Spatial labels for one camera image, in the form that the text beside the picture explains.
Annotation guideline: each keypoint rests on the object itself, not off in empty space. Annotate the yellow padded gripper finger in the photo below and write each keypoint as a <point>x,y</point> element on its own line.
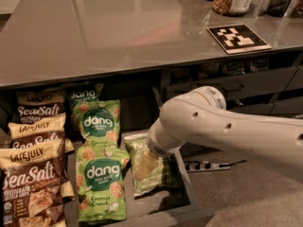
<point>147,163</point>

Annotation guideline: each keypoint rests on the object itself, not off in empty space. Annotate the green jalapeno chip bag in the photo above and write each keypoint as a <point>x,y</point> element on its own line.
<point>161,176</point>

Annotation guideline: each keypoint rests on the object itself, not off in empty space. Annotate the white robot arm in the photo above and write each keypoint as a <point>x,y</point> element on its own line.
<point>200,117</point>

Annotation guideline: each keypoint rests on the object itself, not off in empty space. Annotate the front green Dang bag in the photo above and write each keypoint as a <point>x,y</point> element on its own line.
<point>99,182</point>

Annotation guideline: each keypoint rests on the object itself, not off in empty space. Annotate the green dang bag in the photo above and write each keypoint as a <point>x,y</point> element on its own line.
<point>99,122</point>
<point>82,92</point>
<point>99,182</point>

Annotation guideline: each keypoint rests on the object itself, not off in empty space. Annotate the open grey top drawer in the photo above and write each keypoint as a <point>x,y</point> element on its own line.
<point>167,207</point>

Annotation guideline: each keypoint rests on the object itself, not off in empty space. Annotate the middle green Dang bag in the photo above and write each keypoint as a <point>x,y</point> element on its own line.
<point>99,122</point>

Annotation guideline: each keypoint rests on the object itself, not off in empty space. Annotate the back green Dang bag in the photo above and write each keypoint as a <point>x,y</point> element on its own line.
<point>82,92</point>

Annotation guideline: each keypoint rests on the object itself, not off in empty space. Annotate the front Late July bag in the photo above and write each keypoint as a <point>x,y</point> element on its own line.
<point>31,184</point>

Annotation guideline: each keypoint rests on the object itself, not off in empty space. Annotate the late july bag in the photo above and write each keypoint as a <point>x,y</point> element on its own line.
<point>47,129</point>
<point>34,106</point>
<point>31,184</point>

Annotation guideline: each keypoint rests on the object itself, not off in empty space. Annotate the middle Late July bag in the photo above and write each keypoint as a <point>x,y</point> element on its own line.
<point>47,129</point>

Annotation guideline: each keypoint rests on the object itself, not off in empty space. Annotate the back Late July bag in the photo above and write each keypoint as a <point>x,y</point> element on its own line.
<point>34,106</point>

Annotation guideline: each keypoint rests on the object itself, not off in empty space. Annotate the upper right grey drawer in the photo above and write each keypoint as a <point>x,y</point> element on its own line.
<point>241,86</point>

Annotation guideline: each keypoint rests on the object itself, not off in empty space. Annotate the middle right grey drawer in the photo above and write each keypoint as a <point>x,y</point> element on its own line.
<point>282,107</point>

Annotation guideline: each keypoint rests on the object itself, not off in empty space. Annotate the grey power strip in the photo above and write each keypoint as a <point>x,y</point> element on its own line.
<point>196,166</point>

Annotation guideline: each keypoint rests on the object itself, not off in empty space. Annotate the black white fiducial marker tile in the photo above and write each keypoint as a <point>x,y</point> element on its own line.
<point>235,39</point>

